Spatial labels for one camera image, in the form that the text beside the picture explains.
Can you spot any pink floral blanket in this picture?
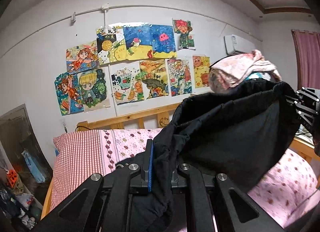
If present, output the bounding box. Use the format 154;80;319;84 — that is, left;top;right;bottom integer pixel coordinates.
208;49;282;93

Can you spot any black puffer jacket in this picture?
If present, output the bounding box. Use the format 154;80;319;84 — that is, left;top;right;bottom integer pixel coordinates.
131;79;299;231

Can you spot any white wall cable conduit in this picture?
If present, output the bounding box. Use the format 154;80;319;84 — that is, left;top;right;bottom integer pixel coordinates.
69;3;226;27

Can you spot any red checked pillow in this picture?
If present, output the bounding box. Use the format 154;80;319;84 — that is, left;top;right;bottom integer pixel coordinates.
50;130;104;210

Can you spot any white desk surface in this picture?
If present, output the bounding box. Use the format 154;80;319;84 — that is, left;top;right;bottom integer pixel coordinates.
296;125;313;144

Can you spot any red haired figure drawing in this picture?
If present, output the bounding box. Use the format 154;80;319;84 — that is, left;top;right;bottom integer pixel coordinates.
172;20;196;50

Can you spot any wooden bed frame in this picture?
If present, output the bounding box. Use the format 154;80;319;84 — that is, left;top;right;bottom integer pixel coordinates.
42;104;319;216

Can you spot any person's right hand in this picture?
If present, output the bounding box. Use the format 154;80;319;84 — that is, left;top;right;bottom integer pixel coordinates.
312;130;320;156

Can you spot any cartoon animals drawing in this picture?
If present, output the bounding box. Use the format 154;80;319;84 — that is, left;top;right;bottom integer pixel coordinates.
111;62;145;105

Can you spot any pink fruit print quilt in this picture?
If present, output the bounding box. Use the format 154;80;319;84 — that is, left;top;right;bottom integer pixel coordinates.
100;128;319;228

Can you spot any blond boy drawing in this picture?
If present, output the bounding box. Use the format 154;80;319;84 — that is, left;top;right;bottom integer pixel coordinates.
78;68;111;112

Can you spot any blue sea jellyfish drawing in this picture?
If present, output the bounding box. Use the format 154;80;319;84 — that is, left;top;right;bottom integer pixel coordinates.
123;23;177;60

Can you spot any pink window curtain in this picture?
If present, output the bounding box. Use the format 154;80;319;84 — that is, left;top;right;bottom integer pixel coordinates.
291;30;320;89

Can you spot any swimming girl drawing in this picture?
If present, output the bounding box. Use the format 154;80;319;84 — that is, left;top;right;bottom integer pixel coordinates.
66;41;99;74

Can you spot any plastic bag of clothes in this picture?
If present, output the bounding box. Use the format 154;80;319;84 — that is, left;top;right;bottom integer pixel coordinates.
208;69;272;94

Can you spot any colourful doodle drawing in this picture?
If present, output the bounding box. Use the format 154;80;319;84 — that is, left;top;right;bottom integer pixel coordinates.
167;58;192;96

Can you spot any yellow bear drawing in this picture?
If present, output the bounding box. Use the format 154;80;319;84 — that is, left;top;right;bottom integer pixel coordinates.
193;55;210;88

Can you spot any green turtle drawing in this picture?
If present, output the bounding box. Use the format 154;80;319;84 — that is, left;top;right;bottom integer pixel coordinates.
139;59;169;99

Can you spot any white air conditioner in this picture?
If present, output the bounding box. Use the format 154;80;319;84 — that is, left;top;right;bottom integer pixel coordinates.
224;35;255;55

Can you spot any dark framed mirror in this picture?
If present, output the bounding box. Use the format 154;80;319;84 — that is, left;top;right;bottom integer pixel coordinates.
1;104;53;198

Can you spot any orange haired girl drawing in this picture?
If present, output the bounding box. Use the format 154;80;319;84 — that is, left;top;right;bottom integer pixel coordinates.
54;72;84;116

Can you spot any planet and stars drawing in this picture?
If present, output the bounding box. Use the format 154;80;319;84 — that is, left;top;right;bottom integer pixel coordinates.
96;24;127;65

